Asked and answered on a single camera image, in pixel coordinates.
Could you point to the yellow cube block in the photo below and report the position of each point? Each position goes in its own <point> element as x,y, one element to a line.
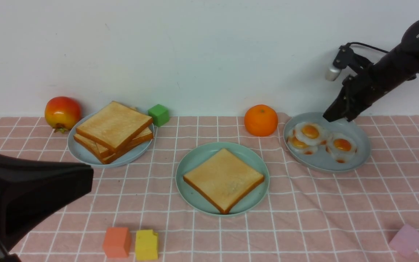
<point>146,245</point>

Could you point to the orange fruit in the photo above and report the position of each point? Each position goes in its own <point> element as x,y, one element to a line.
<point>260,120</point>

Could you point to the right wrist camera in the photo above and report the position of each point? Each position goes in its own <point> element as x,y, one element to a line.
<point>346,58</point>

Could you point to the pink cube block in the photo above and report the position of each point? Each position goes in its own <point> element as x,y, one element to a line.
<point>406,241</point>

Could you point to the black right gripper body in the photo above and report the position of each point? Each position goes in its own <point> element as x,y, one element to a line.
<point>359,92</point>

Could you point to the grey egg plate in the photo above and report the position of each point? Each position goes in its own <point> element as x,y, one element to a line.
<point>321,160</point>

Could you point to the grey toast plate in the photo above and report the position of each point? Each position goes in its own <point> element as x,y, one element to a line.
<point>85,156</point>

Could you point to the green cube block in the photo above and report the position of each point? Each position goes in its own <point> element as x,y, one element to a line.
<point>160,115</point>

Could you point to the fried egg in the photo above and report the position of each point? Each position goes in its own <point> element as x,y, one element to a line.
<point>341,147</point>
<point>311,134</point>
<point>300,147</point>

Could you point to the pink checked tablecloth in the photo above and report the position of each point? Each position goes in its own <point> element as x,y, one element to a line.
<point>307,216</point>

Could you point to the red yellow apple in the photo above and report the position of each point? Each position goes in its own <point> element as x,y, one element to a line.
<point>62,113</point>

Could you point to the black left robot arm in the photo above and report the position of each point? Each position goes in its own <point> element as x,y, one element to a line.
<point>31,191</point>

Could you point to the orange cube block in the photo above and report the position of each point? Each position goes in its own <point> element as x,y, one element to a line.
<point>117,242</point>

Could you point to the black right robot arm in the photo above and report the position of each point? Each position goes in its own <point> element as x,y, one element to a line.
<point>404,58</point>

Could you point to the green centre plate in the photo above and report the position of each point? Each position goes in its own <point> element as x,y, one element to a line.
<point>202,153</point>

